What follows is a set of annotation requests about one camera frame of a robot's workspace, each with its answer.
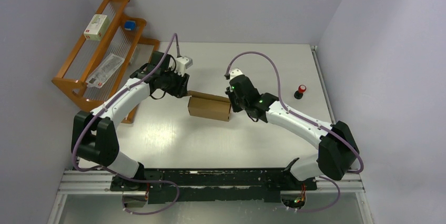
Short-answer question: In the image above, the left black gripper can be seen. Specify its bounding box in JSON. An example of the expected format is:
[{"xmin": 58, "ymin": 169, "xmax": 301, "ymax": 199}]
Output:
[{"xmin": 161, "ymin": 66, "xmax": 190, "ymax": 98}]

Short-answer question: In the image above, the brown cardboard box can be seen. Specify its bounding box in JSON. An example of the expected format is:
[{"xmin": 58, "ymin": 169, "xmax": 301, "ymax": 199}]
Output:
[{"xmin": 188, "ymin": 91, "xmax": 231, "ymax": 122}]

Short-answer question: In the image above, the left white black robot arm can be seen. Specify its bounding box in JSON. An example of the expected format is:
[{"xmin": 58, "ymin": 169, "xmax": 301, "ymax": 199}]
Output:
[{"xmin": 71, "ymin": 51, "xmax": 193, "ymax": 190}]

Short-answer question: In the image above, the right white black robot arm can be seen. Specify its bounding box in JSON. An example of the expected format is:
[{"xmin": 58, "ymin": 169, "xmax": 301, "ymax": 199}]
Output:
[{"xmin": 225, "ymin": 73, "xmax": 359, "ymax": 189}]

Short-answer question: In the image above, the white green carton box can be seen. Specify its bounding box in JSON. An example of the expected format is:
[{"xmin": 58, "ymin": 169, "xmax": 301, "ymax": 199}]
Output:
[{"xmin": 83, "ymin": 14, "xmax": 110, "ymax": 41}]

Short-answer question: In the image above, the clear plastic bag package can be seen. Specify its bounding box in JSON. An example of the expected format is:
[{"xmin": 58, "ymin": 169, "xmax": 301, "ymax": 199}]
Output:
[{"xmin": 86, "ymin": 53, "xmax": 124, "ymax": 88}]

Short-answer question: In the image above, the blue round object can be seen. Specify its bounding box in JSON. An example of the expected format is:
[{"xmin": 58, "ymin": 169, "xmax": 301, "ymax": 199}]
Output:
[{"xmin": 124, "ymin": 21, "xmax": 137, "ymax": 31}]

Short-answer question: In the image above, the orange wooden rack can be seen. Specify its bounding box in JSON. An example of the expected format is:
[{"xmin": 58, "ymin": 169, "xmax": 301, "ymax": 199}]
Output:
[{"xmin": 52, "ymin": 0, "xmax": 160, "ymax": 111}]

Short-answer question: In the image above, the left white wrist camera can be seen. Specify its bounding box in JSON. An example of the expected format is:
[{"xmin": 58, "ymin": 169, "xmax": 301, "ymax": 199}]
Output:
[{"xmin": 175, "ymin": 56, "xmax": 193, "ymax": 76}]

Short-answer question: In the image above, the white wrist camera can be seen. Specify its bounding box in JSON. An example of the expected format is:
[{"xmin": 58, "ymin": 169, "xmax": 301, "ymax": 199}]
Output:
[
  {"xmin": 175, "ymin": 56, "xmax": 193, "ymax": 76},
  {"xmin": 227, "ymin": 67, "xmax": 243, "ymax": 80}
]

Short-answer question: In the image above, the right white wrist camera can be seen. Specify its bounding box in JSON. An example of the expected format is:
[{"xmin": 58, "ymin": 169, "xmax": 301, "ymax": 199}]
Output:
[{"xmin": 227, "ymin": 67, "xmax": 243, "ymax": 80}]

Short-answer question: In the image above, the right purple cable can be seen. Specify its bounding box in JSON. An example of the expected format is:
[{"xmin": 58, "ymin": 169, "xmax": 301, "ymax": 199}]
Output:
[{"xmin": 225, "ymin": 51, "xmax": 365, "ymax": 213}]

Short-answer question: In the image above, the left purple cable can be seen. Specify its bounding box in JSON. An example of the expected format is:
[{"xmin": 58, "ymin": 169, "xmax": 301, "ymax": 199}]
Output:
[{"xmin": 71, "ymin": 33, "xmax": 182, "ymax": 185}]

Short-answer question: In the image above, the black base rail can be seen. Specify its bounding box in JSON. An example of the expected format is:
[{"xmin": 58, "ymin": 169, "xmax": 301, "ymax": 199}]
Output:
[{"xmin": 110, "ymin": 168, "xmax": 317, "ymax": 204}]

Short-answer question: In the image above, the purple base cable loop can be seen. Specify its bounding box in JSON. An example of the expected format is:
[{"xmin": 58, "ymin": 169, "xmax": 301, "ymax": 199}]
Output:
[{"xmin": 121, "ymin": 180, "xmax": 181, "ymax": 216}]

